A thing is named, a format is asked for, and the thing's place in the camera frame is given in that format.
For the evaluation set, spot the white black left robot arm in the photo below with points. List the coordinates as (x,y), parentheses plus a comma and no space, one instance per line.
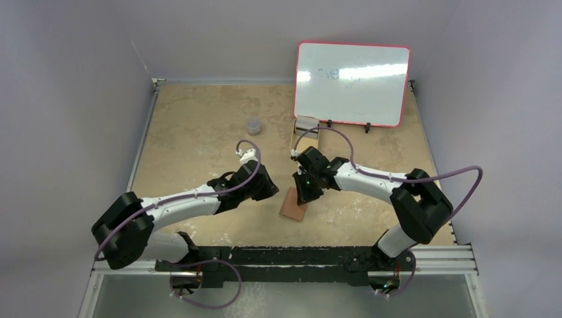
(124,230)

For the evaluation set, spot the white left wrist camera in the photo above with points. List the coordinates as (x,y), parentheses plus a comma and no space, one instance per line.
(246,156)

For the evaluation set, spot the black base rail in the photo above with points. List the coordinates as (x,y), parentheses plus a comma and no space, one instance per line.
(352,265)

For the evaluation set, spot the beige oval plastic tray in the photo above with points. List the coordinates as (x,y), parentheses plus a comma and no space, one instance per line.
(303,137)

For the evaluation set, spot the red framed whiteboard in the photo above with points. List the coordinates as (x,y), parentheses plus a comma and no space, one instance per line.
(350,83)

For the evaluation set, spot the brown leather card holder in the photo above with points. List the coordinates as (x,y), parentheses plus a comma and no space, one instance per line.
(290,208)

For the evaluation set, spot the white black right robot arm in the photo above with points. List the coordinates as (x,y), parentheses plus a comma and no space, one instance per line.
(420,206)

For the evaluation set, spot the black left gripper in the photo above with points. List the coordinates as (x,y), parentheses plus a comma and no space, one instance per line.
(269,189)

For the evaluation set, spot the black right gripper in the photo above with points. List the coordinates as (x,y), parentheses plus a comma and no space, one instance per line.
(303,187)

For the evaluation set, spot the stack of cards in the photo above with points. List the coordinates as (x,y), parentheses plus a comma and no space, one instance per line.
(303,126)

